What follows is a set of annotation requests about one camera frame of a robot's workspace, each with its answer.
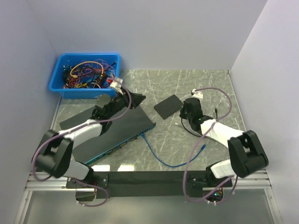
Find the small black network switch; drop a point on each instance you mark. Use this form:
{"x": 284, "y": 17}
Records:
{"x": 168, "y": 107}

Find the aluminium rail frame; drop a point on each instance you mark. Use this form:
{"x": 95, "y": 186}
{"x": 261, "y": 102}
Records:
{"x": 51, "y": 203}

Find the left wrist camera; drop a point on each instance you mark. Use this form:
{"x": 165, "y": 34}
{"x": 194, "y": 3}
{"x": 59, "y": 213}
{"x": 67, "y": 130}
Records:
{"x": 115, "y": 83}

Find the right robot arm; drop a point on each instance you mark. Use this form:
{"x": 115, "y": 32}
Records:
{"x": 246, "y": 153}

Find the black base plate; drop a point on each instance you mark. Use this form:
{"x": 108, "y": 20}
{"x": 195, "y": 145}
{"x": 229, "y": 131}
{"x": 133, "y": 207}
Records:
{"x": 155, "y": 183}

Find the large black network switch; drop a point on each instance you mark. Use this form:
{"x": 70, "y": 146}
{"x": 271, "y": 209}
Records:
{"x": 122, "y": 131}

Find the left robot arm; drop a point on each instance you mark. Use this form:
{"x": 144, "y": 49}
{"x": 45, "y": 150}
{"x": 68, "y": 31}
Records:
{"x": 54, "y": 153}

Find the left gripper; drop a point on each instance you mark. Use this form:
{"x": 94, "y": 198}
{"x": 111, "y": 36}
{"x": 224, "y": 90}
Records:
{"x": 136, "y": 100}

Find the blue plastic bin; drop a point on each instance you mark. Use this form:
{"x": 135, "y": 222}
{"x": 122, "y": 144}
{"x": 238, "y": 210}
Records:
{"x": 84, "y": 75}

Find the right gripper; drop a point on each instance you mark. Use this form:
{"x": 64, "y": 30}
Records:
{"x": 182, "y": 114}

